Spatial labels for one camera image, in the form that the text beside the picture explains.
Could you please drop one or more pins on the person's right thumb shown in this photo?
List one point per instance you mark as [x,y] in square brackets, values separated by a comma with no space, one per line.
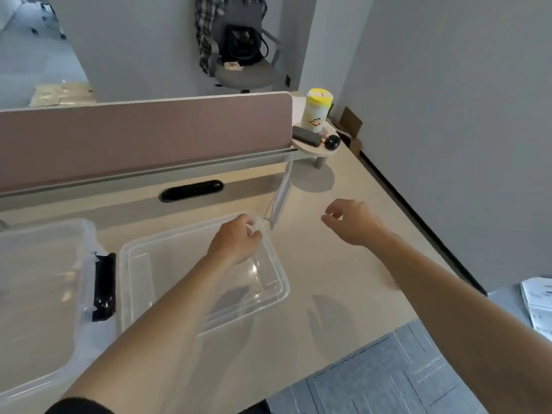
[331,219]

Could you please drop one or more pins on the small beige packet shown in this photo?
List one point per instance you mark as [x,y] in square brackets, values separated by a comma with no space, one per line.
[232,65]

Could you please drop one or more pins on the clear plastic box lid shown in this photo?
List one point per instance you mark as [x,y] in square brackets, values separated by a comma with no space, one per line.
[172,262]

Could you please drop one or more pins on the small round beige shelf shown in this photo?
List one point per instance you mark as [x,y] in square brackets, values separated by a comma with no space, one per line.
[315,149]

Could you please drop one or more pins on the black bag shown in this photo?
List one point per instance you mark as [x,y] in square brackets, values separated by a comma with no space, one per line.
[241,45]

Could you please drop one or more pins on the clear plastic storage box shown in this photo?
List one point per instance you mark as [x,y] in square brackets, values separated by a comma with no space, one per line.
[39,297]

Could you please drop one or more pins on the person's right forearm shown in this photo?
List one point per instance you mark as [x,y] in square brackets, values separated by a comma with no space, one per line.
[457,314]

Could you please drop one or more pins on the person's left forearm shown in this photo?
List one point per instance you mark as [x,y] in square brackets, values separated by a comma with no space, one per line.
[159,323]

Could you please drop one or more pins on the black oblong case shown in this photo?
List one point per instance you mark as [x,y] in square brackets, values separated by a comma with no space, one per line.
[306,136]

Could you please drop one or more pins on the pink desk divider panel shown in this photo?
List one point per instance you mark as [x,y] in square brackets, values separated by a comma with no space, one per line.
[142,137]

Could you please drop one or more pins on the brown cardboard box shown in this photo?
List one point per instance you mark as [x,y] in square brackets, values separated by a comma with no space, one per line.
[350,124]

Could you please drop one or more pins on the person's left fingers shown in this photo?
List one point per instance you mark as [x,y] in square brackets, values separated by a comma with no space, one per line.
[252,226]

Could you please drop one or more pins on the white printed papers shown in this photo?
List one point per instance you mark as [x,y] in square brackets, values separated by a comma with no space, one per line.
[539,301]

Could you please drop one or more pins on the person's right hand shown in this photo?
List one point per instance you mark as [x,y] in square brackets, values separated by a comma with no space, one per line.
[360,224]

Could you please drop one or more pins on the black box latch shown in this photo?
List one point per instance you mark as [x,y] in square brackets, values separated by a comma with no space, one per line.
[105,288]

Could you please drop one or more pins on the plaid shirt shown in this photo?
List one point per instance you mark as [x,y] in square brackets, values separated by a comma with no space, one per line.
[202,34]

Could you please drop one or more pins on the person's left hand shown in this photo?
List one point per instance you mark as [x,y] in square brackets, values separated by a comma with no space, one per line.
[233,243]

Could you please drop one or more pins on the black round ball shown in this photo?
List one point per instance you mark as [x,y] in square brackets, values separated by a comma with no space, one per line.
[332,142]

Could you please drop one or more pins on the yellow wipes canister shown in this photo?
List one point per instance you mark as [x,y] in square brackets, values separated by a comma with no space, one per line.
[315,112]

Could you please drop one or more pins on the grey office chair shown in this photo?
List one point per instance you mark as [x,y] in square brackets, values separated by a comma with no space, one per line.
[250,77]

